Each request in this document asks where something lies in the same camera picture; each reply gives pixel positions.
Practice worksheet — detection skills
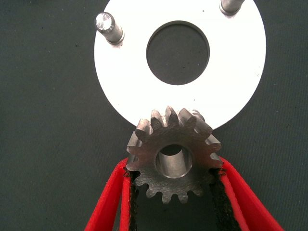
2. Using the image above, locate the round metal carrier plate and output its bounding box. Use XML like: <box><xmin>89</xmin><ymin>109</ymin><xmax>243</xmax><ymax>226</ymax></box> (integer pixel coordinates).
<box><xmin>93</xmin><ymin>0</ymin><xmax>267</xmax><ymax>130</ymax></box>

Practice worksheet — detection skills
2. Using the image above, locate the steel planetary gear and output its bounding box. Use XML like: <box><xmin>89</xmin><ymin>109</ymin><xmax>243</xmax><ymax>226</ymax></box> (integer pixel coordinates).
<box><xmin>126</xmin><ymin>105</ymin><xmax>223</xmax><ymax>205</ymax></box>

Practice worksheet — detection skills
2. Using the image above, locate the dark grey table cloth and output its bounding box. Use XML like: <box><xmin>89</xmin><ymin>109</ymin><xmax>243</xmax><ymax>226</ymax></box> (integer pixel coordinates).
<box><xmin>0</xmin><ymin>0</ymin><xmax>308</xmax><ymax>231</ymax></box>

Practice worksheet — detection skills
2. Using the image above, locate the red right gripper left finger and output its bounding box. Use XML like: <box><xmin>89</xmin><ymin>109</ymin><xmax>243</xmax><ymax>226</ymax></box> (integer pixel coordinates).
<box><xmin>84</xmin><ymin>157</ymin><xmax>140</xmax><ymax>231</ymax></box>

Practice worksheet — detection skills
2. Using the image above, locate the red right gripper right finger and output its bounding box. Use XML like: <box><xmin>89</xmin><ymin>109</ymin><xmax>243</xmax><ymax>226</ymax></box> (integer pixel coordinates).
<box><xmin>209</xmin><ymin>156</ymin><xmax>284</xmax><ymax>231</ymax></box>

